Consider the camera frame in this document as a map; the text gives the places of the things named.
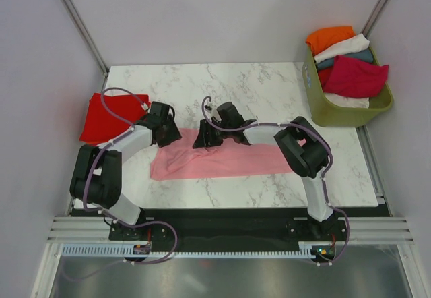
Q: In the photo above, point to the orange t-shirt in basket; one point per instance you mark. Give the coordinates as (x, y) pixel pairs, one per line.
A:
(323, 38)

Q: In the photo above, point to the pink t-shirt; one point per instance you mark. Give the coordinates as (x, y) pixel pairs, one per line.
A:
(180, 161)

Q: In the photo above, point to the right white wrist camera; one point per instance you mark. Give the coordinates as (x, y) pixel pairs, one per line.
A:
(210, 110)

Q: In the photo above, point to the right aluminium frame post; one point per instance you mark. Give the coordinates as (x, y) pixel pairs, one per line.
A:
(374, 17)

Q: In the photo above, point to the red t-shirt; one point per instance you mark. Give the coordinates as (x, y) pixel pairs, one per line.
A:
(324, 75)
(100, 126)

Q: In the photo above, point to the white slotted cable duct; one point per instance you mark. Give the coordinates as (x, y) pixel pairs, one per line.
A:
(147, 251)

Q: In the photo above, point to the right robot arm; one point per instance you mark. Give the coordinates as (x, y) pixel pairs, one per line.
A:
(304, 149)

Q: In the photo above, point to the aluminium frame post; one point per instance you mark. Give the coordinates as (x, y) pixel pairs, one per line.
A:
(374, 17)
(79, 24)

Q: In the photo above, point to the red t-shirt in basket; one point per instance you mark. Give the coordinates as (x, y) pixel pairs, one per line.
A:
(324, 75)

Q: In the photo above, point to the white cloth basket bottom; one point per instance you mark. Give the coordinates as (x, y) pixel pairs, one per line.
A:
(347, 102)

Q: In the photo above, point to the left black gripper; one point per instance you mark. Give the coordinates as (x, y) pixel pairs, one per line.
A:
(174, 135)

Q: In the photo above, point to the left aluminium frame post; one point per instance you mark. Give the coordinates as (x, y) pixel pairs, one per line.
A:
(79, 24)

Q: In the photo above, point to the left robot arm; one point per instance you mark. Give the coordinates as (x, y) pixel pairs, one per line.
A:
(97, 178)

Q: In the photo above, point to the white t-shirt in basket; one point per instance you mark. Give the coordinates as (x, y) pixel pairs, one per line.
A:
(352, 45)

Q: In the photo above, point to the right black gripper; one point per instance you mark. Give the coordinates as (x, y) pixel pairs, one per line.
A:
(203, 140)

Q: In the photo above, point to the crimson t-shirt in basket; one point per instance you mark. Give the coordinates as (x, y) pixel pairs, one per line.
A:
(354, 78)

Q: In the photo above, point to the olive green plastic basket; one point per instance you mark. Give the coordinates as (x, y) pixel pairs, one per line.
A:
(326, 114)

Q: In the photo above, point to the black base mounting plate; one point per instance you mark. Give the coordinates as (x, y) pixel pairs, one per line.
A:
(239, 230)

